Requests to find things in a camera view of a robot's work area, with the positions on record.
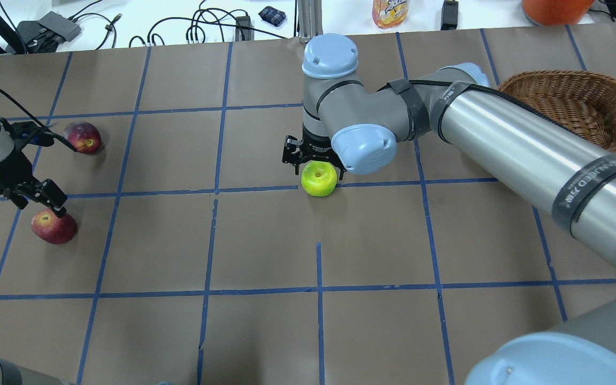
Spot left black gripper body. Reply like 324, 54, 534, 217
0, 152, 67, 211

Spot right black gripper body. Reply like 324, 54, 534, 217
282, 124, 347, 170

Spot red apple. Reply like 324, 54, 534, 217
31, 208, 79, 244
63, 121, 102, 155

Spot green apple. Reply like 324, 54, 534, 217
301, 161, 339, 197

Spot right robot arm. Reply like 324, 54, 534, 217
282, 34, 616, 384

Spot wicker basket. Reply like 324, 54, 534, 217
499, 70, 616, 153

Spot dark blue checkered pouch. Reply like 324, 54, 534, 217
258, 6, 288, 27

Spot orange juice bottle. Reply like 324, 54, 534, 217
371, 0, 409, 29

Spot black power adapter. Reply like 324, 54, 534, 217
440, 0, 459, 31

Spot orange cylindrical container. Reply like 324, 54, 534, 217
521, 1, 594, 25

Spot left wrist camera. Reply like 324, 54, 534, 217
11, 121, 55, 149

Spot aluminium frame post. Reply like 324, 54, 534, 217
296, 0, 324, 43

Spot black camera stand base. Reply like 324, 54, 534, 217
0, 2, 81, 55

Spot black cables on desk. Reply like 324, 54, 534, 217
67, 0, 298, 50

